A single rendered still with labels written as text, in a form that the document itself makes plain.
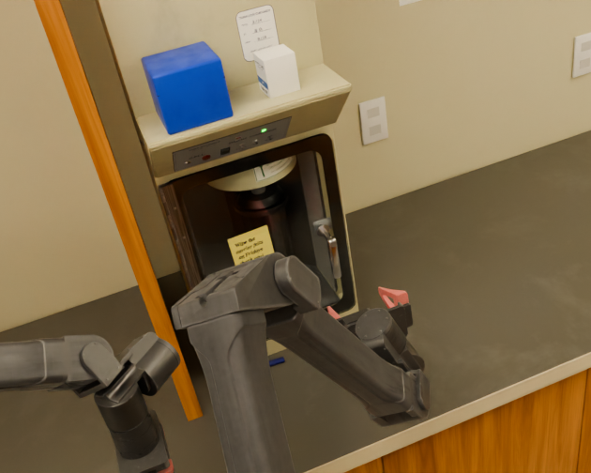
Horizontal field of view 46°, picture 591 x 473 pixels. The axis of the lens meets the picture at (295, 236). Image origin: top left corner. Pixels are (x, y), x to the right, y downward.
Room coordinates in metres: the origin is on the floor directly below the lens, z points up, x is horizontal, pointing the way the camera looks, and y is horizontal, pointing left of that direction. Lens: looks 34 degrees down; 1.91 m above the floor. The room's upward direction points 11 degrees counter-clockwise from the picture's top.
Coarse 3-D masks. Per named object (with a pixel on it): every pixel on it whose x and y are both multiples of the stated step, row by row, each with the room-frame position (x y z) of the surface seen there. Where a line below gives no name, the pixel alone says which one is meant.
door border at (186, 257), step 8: (168, 192) 1.01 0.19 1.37; (168, 200) 1.01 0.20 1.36; (176, 200) 1.01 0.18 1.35; (168, 208) 1.01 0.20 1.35; (176, 208) 1.01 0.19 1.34; (176, 216) 1.01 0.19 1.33; (176, 224) 1.01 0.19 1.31; (184, 224) 1.01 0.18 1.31; (176, 232) 1.01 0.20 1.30; (184, 232) 1.01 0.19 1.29; (184, 240) 1.01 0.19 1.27; (184, 248) 1.01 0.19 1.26; (184, 256) 1.01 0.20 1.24; (192, 256) 1.01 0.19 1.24; (184, 264) 1.00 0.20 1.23; (192, 264) 1.01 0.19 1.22; (192, 272) 1.01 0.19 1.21; (192, 280) 1.01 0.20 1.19; (200, 280) 1.01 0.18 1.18
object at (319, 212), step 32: (256, 160) 1.05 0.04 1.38; (288, 160) 1.06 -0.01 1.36; (320, 160) 1.07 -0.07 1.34; (192, 192) 1.02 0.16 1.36; (224, 192) 1.03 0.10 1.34; (256, 192) 1.04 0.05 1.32; (288, 192) 1.06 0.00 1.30; (320, 192) 1.07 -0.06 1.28; (192, 224) 1.02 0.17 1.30; (224, 224) 1.03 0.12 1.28; (256, 224) 1.04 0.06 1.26; (288, 224) 1.06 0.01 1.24; (320, 224) 1.07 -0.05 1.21; (224, 256) 1.02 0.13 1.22; (320, 256) 1.07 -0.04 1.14; (352, 288) 1.08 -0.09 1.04
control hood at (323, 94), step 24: (312, 72) 1.06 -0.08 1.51; (240, 96) 1.02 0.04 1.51; (264, 96) 1.00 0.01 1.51; (288, 96) 0.98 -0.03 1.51; (312, 96) 0.97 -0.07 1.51; (336, 96) 0.98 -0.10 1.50; (144, 120) 1.00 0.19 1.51; (240, 120) 0.94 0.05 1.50; (264, 120) 0.96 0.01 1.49; (312, 120) 1.03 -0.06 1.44; (336, 120) 1.06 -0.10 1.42; (144, 144) 0.97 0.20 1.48; (168, 144) 0.91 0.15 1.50; (192, 144) 0.94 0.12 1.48; (264, 144) 1.03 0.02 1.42; (168, 168) 0.98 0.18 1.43
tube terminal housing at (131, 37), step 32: (96, 0) 1.07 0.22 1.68; (128, 0) 1.03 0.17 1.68; (160, 0) 1.04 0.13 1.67; (192, 0) 1.05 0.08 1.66; (224, 0) 1.06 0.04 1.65; (256, 0) 1.07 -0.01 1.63; (288, 0) 1.08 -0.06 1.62; (128, 32) 1.02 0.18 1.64; (160, 32) 1.04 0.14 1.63; (192, 32) 1.05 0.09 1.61; (224, 32) 1.06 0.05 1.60; (288, 32) 1.08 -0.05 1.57; (128, 64) 1.02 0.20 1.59; (224, 64) 1.06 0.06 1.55; (128, 96) 1.02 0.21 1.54; (320, 128) 1.09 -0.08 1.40; (224, 160) 1.05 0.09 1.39
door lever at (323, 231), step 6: (318, 228) 1.07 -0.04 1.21; (324, 228) 1.07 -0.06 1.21; (318, 234) 1.06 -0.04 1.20; (324, 234) 1.05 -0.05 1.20; (330, 240) 1.02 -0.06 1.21; (336, 240) 1.03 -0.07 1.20; (330, 246) 1.02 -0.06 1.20; (336, 246) 1.02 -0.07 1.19; (330, 252) 1.02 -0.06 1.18; (336, 252) 1.02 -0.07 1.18; (330, 258) 1.02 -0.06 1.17; (336, 258) 1.02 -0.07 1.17; (330, 264) 1.03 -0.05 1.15; (336, 264) 1.02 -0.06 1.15; (336, 270) 1.02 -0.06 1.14; (336, 276) 1.02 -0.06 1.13
